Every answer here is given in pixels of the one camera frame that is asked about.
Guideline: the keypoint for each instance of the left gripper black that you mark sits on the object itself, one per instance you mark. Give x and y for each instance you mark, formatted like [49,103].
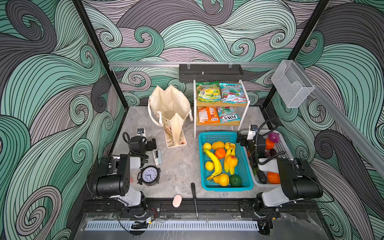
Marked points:
[151,144]

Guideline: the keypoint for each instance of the clear acrylic wall holder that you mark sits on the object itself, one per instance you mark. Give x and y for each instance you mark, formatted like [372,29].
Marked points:
[292,83]

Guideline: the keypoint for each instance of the yellow mango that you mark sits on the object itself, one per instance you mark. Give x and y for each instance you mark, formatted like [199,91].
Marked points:
[218,145]

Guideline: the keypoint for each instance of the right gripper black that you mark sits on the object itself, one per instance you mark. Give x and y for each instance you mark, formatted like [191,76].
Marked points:
[241,141]

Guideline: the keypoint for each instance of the green yellow snack bag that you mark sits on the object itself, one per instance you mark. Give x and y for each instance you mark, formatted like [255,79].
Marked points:
[209,92]

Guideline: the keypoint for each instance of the black alarm clock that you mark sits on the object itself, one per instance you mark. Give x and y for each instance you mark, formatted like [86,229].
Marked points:
[149,176]

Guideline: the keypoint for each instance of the small yellow banana bunch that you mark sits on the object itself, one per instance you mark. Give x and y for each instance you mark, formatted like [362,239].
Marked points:
[231,150]

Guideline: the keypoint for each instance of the orange snack bag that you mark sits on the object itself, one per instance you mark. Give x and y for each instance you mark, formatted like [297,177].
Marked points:
[208,115]

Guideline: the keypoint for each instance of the peach fruit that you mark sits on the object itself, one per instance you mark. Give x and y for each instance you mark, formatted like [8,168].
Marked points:
[232,161]

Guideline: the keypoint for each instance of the black screwdriver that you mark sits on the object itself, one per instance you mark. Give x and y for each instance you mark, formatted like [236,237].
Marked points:
[193,188]

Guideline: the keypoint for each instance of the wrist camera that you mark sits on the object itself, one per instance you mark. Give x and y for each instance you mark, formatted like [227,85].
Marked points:
[252,132]
[141,132]

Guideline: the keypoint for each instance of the white wooden two-tier shelf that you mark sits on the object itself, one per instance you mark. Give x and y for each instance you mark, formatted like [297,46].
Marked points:
[198,103]

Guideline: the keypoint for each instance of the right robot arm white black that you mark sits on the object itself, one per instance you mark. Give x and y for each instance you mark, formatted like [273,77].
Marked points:
[289,179]

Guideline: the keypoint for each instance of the dark eggplant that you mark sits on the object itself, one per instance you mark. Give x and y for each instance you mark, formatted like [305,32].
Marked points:
[261,177]

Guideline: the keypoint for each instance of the cream canvas grocery bag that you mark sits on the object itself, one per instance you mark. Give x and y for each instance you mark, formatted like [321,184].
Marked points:
[169,109]

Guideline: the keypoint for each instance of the white cable duct strip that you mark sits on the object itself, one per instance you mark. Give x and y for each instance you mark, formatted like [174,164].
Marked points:
[248,226]

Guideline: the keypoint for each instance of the white plastic basket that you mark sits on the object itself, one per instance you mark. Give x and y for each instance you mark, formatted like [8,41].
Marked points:
[262,159]

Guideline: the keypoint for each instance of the yellow lemon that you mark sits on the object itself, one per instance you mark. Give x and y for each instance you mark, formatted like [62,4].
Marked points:
[207,146]
[209,166]

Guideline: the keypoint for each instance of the teal Fox's candy bag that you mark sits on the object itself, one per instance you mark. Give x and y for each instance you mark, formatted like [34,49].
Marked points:
[227,114]

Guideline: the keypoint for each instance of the yellow pear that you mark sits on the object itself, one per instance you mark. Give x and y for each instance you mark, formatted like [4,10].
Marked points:
[222,179]

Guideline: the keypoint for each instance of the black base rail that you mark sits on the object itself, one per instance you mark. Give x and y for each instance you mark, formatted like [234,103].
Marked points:
[163,207]

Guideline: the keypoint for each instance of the orange tomato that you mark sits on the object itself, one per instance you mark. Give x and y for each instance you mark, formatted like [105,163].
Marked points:
[269,144]

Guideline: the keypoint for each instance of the teal red snack bag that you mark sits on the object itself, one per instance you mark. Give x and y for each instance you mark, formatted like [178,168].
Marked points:
[232,93]

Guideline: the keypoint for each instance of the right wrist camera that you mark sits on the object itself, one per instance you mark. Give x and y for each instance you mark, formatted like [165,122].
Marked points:
[252,132]

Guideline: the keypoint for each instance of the yellow lemon lower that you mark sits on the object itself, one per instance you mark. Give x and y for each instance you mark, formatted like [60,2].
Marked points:
[209,166]

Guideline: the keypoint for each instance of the green avocado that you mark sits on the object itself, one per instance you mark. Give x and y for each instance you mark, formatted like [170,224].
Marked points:
[235,181]

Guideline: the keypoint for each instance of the yellow lemon upper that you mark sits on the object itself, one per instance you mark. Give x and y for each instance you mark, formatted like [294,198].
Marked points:
[207,146]

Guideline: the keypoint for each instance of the pink oval eraser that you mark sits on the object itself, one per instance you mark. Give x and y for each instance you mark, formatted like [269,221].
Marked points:
[177,200]

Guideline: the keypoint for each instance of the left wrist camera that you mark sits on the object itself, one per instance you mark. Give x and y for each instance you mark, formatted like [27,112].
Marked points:
[141,132]

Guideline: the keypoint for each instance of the teal plastic basket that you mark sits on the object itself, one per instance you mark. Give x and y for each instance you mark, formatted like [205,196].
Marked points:
[242,169]

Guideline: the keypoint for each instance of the large yellow banana bunch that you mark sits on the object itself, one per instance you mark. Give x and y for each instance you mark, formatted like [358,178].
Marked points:
[216,162]

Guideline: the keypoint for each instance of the orange bell pepper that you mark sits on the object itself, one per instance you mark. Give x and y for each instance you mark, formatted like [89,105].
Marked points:
[273,178]

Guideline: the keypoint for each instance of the white stapler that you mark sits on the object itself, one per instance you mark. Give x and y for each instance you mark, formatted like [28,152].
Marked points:
[157,157]

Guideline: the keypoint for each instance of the orange tangerine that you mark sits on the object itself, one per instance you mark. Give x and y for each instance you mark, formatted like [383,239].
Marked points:
[220,153]

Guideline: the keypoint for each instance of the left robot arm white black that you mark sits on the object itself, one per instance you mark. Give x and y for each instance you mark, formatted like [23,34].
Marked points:
[113,174]

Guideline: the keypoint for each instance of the purple onion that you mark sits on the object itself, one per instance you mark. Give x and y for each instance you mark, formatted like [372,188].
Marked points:
[274,137]

